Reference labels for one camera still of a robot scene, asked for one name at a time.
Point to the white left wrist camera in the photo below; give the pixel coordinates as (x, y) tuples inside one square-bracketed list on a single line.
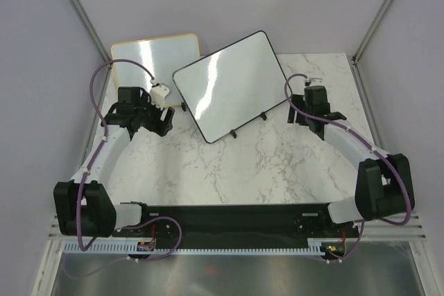
[(159, 93)]

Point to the aluminium frame right post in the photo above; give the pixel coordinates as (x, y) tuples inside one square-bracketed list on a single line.
[(372, 29)]

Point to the aluminium frame left post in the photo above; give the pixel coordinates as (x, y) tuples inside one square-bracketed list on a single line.
[(89, 28)]

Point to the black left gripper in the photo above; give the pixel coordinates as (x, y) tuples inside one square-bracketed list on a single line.
[(161, 120)]

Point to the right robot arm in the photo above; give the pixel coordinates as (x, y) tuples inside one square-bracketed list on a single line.
[(383, 189)]

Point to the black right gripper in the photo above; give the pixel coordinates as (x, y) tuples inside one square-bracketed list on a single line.
[(297, 100)]

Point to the aluminium frame post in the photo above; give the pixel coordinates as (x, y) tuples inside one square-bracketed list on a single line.
[(372, 29), (89, 28)]

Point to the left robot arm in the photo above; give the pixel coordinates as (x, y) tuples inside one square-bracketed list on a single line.
[(83, 206)]

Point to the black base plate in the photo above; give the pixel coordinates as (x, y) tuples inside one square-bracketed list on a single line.
[(238, 227)]

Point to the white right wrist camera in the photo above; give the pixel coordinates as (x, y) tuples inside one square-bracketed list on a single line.
[(312, 80)]

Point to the yellow-framed whiteboard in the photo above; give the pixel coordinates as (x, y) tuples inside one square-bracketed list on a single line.
[(158, 57)]

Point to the black-framed whiteboard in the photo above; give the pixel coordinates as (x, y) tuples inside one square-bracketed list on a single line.
[(231, 87)]

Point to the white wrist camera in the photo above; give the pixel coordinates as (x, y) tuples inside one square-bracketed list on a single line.
[(159, 93), (312, 80)]

